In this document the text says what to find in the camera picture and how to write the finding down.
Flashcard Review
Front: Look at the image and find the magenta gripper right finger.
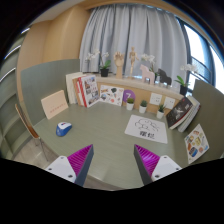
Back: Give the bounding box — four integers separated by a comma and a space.
134, 144, 181, 185

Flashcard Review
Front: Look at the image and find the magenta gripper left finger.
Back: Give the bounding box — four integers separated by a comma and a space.
46, 145, 94, 186

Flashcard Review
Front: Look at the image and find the blue and white computer mouse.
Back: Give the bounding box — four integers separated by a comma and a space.
56, 122, 72, 137

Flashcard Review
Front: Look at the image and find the white paper with cloud drawing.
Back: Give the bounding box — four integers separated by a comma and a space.
125, 115, 168, 144

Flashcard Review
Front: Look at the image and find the colourful sticker sheet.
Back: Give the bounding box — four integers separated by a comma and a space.
184, 124, 209, 164

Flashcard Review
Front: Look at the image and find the small potted plant right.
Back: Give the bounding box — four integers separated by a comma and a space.
156, 104, 165, 119

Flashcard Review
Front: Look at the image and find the small potted plant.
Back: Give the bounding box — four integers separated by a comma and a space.
156, 104, 165, 119
126, 98, 134, 111
139, 100, 147, 113

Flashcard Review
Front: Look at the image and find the small potted plant middle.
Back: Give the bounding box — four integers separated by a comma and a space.
139, 100, 147, 113

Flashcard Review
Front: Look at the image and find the dark leaning book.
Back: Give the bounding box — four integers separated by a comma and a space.
166, 97, 193, 129

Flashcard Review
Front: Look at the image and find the pink card sign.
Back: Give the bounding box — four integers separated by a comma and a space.
41, 90, 68, 119

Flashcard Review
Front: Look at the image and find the small potted plant left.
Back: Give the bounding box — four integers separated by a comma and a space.
126, 98, 134, 111

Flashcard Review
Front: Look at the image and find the purple round number sign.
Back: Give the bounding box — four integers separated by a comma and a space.
123, 89, 135, 103

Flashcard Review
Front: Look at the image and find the illustrated white card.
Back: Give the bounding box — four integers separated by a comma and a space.
100, 85, 124, 106

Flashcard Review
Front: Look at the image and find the red and white standing book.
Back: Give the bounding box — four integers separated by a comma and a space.
78, 75, 100, 108

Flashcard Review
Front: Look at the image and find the black wooden horse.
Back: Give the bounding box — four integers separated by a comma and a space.
158, 69, 172, 85

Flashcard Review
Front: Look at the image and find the pink wooden horse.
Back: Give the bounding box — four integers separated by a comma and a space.
140, 64, 155, 85

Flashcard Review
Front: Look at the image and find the white orchid black pot left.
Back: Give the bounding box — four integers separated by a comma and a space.
86, 49, 111, 77

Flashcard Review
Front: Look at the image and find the white orchid black pot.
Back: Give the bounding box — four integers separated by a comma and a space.
86, 49, 111, 77
176, 64, 197, 96

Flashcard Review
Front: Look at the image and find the white orchid black pot right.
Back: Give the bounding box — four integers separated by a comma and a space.
176, 64, 197, 96

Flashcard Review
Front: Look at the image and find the white orchid middle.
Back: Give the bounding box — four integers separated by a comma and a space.
140, 53, 155, 73

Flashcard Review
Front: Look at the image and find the wooden mannequin figure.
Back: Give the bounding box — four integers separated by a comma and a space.
129, 46, 138, 73

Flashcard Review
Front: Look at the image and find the wooden hand model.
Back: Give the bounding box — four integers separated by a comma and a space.
114, 52, 124, 79

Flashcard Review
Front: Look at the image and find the grey curtain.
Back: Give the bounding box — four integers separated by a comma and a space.
79, 4, 187, 79

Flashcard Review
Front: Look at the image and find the white wall socket right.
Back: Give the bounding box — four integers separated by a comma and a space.
164, 97, 175, 109

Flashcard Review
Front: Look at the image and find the white wall socket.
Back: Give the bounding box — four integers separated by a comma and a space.
164, 97, 175, 109
149, 93, 162, 105

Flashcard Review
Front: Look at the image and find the white wall socket left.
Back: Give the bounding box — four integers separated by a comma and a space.
149, 93, 162, 105

